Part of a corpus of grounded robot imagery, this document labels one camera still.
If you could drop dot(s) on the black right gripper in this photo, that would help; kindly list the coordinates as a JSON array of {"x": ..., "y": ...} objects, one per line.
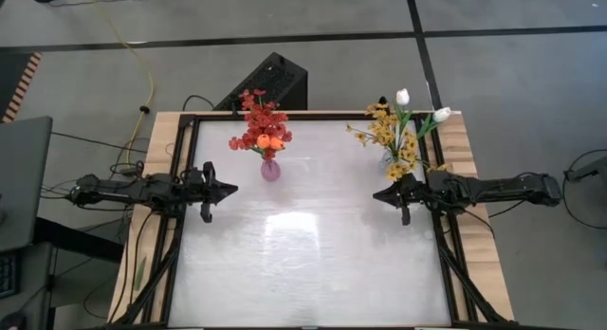
[{"x": 407, "y": 195}]

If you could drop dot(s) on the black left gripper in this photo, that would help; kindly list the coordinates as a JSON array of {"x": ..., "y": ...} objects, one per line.
[{"x": 207, "y": 192}]

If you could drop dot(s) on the yellow artificial flower bunch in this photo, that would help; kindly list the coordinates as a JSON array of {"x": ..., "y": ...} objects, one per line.
[
  {"x": 396, "y": 171},
  {"x": 381, "y": 131}
]

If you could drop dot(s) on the orange artificial tulip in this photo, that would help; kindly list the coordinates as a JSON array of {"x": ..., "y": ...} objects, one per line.
[
  {"x": 276, "y": 143},
  {"x": 263, "y": 141}
]

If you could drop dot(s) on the white tulip with blue tint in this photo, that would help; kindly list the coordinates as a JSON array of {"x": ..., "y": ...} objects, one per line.
[{"x": 441, "y": 114}]

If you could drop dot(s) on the plain white artificial tulip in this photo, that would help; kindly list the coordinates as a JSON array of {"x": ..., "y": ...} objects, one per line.
[{"x": 402, "y": 97}]

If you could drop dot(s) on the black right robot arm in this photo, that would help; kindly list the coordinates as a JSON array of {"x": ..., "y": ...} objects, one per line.
[{"x": 498, "y": 188}]

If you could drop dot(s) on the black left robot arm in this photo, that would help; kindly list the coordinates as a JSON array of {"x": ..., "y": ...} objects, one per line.
[{"x": 128, "y": 191}]

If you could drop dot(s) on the clear cut glass vase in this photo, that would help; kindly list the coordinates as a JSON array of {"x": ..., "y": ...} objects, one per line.
[{"x": 386, "y": 163}]

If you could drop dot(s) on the pink ribbed glass vase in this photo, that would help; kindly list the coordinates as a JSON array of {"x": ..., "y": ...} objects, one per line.
[{"x": 270, "y": 171}]

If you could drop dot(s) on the loose green leaf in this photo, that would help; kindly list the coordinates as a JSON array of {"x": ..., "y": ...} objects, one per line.
[{"x": 140, "y": 273}]

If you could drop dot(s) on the black perforated tower box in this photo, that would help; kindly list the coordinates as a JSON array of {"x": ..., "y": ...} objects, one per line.
[{"x": 280, "y": 76}]

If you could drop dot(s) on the black desk crossbar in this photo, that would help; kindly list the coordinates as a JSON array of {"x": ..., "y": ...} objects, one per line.
[{"x": 76, "y": 240}]

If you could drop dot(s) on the grey desk top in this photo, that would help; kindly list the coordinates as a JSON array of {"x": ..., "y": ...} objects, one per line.
[{"x": 23, "y": 178}]

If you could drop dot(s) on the blue keyboard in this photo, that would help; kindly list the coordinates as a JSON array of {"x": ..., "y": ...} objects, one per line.
[{"x": 8, "y": 275}]

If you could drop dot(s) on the black mat with striped edge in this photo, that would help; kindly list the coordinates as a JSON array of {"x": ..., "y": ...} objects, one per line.
[{"x": 12, "y": 74}]

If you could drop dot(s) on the black metal table frame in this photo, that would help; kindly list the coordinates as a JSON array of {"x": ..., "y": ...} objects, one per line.
[{"x": 218, "y": 117}]

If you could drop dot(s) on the black curved bracket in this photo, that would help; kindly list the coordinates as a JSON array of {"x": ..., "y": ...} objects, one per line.
[{"x": 382, "y": 100}]

